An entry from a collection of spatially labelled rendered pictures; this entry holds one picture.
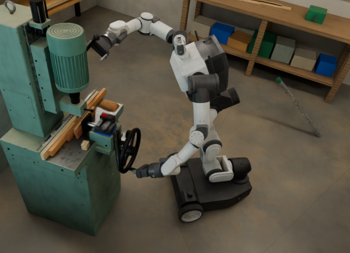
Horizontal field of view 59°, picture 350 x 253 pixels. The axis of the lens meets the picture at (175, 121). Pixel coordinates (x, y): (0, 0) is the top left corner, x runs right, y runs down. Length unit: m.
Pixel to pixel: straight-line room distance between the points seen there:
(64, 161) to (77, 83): 0.43
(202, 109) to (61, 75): 0.73
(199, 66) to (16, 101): 1.04
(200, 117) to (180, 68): 0.29
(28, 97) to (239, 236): 1.82
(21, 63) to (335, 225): 2.62
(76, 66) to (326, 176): 2.56
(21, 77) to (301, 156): 2.65
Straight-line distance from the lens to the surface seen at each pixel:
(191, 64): 1.68
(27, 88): 1.82
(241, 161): 2.59
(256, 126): 3.52
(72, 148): 1.81
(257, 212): 2.78
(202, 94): 1.57
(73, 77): 1.64
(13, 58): 1.74
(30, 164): 2.11
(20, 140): 2.07
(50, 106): 1.87
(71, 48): 1.55
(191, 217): 2.54
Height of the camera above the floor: 2.22
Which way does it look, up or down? 42 degrees down
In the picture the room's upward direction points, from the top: 8 degrees clockwise
